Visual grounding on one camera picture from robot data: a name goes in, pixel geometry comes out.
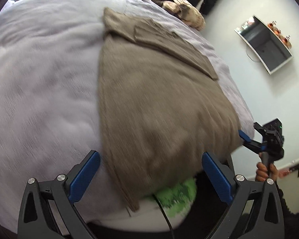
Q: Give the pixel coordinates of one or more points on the brown knit sweater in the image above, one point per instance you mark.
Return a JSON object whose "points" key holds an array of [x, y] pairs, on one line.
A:
{"points": [[161, 107]]}

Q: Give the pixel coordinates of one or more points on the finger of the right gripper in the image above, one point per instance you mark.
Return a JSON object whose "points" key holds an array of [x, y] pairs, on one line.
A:
{"points": [[259, 126], [252, 145]]}

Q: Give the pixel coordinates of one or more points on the wall mounted television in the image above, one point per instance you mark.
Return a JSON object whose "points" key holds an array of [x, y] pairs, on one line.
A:
{"points": [[270, 50]]}

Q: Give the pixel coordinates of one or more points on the lavender bed blanket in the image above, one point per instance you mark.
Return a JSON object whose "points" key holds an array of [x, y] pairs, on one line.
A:
{"points": [[49, 121]]}

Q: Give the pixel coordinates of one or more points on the red flower decoration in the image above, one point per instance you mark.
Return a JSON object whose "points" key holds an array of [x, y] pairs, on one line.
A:
{"points": [[285, 39]]}

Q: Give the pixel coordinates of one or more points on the green white shirt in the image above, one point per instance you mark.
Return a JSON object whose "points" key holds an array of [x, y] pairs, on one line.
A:
{"points": [[171, 204]]}

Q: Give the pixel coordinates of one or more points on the person right hand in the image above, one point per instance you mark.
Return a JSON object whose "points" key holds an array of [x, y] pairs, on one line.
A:
{"points": [[262, 172]]}

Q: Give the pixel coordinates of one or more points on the cream striped fleece garment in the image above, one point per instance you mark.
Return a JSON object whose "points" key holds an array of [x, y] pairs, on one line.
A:
{"points": [[184, 11]]}

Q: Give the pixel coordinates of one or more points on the textured lilac bedspread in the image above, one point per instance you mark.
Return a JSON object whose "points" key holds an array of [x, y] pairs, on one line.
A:
{"points": [[147, 9]]}

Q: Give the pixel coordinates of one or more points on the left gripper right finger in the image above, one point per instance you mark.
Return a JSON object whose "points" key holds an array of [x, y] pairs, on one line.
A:
{"points": [[253, 208]]}

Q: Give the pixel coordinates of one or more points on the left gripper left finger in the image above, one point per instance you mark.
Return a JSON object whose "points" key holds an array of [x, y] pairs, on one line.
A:
{"points": [[36, 219]]}

